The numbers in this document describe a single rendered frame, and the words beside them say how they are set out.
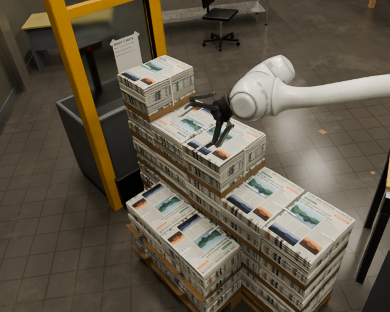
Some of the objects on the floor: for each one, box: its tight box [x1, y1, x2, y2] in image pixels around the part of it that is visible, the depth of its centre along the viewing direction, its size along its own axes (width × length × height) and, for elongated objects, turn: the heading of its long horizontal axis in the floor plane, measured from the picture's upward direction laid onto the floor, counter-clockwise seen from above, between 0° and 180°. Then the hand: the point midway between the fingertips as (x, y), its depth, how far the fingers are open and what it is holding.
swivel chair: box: [202, 0, 240, 51], centre depth 542 cm, size 60×60×93 cm
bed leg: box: [355, 212, 390, 284], centre depth 220 cm, size 6×6×68 cm
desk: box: [21, 12, 58, 71], centre depth 546 cm, size 64×124×67 cm, turn 102°
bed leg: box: [363, 158, 390, 230], centre depth 254 cm, size 6×6×68 cm
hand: (190, 130), depth 128 cm, fingers open, 13 cm apart
